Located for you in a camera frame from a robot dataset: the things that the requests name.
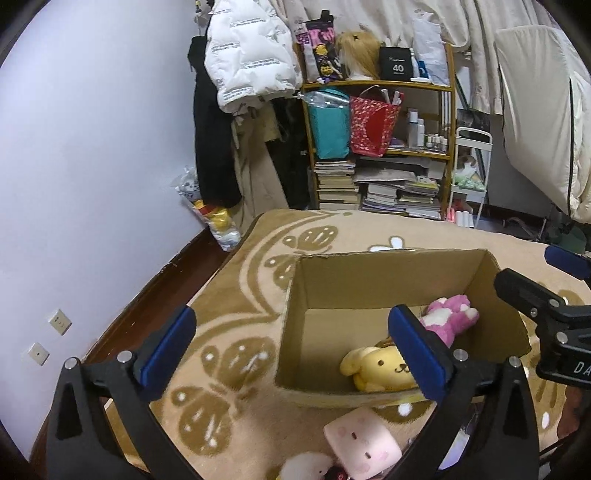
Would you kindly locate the right pile of books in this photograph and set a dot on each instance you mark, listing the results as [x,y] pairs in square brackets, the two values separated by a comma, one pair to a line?
[402,185]

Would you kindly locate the teal gift bag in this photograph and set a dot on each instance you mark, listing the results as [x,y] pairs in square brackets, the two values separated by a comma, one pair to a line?
[330,117]

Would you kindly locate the white fluffy plush toy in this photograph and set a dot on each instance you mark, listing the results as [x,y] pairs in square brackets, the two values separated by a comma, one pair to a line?
[306,466]

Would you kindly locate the wall socket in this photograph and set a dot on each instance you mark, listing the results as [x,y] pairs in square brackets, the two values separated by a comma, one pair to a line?
[60,322]
[38,353]

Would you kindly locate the red gift bag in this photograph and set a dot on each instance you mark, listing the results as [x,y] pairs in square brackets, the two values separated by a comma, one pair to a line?
[372,123]

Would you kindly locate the lower wall socket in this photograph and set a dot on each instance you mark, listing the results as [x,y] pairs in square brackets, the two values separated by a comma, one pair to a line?
[38,353]

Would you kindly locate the wooden bookshelf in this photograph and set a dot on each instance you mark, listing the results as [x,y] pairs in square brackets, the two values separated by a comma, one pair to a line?
[426,119]

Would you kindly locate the yellow dog plush toy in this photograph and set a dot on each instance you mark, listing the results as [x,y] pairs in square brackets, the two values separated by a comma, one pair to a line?
[378,369]

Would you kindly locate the black hanging coat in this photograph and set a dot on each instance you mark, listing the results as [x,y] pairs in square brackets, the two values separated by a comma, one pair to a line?
[213,136]

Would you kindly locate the cream hanging garment bag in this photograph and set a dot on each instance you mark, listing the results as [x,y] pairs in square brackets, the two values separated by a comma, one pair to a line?
[546,110]

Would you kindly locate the black box number 40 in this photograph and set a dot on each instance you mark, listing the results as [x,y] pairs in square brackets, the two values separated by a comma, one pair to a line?
[395,64]

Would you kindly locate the open cardboard box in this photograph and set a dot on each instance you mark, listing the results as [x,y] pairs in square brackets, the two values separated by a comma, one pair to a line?
[337,303]

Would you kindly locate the plastic bag of toys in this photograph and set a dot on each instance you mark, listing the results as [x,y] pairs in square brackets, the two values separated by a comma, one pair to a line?
[217,219]

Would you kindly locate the beige trench coat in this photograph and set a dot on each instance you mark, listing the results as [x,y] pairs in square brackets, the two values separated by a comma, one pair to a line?
[255,172]

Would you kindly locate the pink fuzzy plush toy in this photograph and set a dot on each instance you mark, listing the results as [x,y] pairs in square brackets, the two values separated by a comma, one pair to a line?
[450,317]

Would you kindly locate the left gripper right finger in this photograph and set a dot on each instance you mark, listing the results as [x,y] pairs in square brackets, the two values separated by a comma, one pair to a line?
[505,441]

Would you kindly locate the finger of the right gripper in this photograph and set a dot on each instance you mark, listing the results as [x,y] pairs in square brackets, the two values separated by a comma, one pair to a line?
[529,297]
[575,265]

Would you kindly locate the upper wall socket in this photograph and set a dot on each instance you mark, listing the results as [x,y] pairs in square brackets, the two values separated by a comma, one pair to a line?
[60,322]

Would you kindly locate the white puffer jacket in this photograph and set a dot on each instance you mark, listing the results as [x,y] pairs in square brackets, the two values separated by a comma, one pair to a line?
[250,55]

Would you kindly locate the pink square face plush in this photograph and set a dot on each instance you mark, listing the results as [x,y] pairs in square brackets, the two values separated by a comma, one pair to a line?
[363,443]

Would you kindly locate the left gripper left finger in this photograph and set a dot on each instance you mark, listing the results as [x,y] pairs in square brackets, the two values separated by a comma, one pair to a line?
[80,441]

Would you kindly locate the white plastic bag on shelf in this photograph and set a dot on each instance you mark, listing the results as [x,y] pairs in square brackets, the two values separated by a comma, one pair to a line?
[430,49]

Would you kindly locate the pink black patterned bag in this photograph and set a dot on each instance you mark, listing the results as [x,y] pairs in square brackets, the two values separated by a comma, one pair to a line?
[317,42]

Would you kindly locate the left stack of books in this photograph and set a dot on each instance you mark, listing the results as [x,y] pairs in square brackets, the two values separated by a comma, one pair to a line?
[335,188]

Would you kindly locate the blonde wig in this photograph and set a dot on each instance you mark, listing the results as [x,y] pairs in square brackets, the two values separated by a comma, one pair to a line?
[359,54]

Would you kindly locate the white rolling cart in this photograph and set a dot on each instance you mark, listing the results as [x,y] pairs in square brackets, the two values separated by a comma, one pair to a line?
[469,176]

